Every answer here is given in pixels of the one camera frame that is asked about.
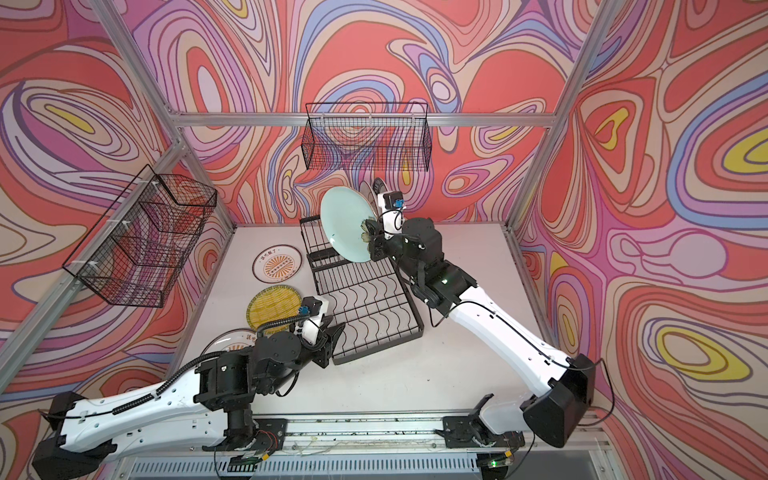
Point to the green rimmed white plate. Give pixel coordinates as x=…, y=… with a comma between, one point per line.
x=379, y=187

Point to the small orange sunburst plate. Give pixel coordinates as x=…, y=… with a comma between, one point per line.
x=276, y=264

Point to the pale green flower plate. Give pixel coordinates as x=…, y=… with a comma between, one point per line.
x=343, y=214

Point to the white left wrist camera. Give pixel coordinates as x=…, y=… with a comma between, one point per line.
x=312, y=311

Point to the black wire basket wall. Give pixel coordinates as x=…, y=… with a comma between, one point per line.
x=367, y=136
x=147, y=245

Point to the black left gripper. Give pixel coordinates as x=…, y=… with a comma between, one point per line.
x=324, y=347

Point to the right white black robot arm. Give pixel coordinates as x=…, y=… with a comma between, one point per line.
x=559, y=387

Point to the black wire basket back wall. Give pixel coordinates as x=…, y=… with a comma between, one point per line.
x=367, y=136

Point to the black wire basket left wall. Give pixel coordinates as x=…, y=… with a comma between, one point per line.
x=147, y=245

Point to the yellow green woven bamboo tray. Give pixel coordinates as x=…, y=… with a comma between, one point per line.
x=273, y=303

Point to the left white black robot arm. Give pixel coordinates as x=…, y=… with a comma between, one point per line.
x=209, y=398

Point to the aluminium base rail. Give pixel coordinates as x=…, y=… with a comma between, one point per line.
x=436, y=445

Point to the large orange sunburst plate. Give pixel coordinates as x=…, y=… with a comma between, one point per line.
x=231, y=340

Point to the black metal dish rack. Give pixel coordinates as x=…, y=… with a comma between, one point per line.
x=368, y=299

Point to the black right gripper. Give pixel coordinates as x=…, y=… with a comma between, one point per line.
x=376, y=239

